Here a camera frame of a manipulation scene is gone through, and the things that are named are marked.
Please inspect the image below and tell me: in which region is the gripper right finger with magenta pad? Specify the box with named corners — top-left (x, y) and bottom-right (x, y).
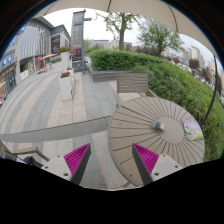
top-left (132, 143), bottom-right (182, 185)

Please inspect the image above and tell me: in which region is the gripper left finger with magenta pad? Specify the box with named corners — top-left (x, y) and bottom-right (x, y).
top-left (42, 144), bottom-right (91, 185)

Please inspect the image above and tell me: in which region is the grey computer mouse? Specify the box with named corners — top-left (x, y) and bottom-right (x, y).
top-left (151, 122), bottom-right (165, 132)

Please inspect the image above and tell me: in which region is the colourful mouse pad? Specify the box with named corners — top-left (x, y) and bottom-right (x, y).
top-left (181, 120), bottom-right (204, 141)

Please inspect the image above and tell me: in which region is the round slatted wooden table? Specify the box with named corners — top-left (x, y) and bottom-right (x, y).
top-left (108, 97), bottom-right (205, 186)

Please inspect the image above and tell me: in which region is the wooden chair armrest left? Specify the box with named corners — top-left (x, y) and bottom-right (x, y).
top-left (0, 140), bottom-right (49, 161)

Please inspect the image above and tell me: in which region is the white planter box near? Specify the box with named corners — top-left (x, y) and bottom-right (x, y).
top-left (59, 71), bottom-right (73, 101)

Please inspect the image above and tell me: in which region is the white planter box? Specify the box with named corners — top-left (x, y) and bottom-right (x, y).
top-left (58, 46), bottom-right (70, 70)
top-left (59, 71), bottom-right (73, 101)

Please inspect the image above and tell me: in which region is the wooden slatted chair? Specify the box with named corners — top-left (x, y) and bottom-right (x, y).
top-left (114, 73), bottom-right (156, 107)

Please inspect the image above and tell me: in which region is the green hedge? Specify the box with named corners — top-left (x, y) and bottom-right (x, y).
top-left (90, 49), bottom-right (224, 161)

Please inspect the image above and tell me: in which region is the white planter box far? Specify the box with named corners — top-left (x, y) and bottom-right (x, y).
top-left (58, 46), bottom-right (70, 70)

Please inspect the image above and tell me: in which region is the tall grey sign pillar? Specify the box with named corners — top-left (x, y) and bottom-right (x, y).
top-left (71, 10), bottom-right (91, 72)

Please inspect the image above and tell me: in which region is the beige parasol canopy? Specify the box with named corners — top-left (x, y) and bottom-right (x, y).
top-left (35, 0), bottom-right (217, 56)

